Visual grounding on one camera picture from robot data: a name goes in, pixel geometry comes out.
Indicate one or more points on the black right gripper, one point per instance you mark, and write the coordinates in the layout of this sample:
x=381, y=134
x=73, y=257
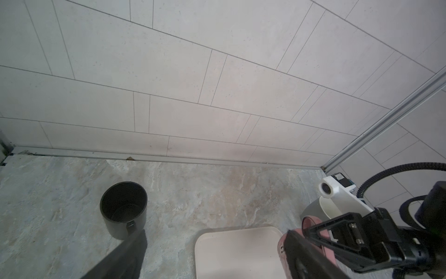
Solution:
x=375, y=242

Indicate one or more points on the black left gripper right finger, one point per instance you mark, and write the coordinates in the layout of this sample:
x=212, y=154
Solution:
x=303, y=260

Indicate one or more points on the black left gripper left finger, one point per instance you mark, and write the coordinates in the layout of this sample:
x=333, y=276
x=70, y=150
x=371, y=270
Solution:
x=124, y=262

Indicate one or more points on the pink cartoon mug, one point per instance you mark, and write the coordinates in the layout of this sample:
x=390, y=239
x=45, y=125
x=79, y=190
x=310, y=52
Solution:
x=310, y=233

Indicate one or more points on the grey mug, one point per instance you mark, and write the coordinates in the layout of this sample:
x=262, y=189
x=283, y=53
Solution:
x=318, y=211

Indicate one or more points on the black mug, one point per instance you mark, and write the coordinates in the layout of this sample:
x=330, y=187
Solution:
x=123, y=207

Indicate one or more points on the beige plastic tray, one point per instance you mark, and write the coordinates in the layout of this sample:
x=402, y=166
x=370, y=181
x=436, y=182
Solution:
x=239, y=254

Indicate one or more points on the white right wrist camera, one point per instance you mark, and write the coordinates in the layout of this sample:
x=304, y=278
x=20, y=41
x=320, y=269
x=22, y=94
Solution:
x=337, y=197

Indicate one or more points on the aluminium corner post right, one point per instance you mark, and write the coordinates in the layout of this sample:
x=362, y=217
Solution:
x=422, y=94

